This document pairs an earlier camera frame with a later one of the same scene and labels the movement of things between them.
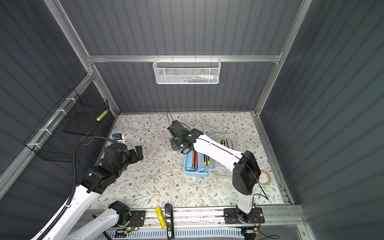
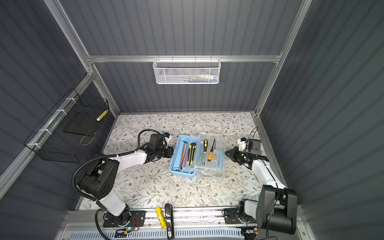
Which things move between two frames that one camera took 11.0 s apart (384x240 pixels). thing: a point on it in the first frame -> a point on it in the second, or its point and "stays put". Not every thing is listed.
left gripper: (134, 158) -> (170, 152)
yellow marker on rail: (161, 217) stays put
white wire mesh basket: (187, 71) stays put
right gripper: (173, 147) -> (233, 155)
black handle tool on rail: (168, 213) stays put
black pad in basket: (85, 123) stays put
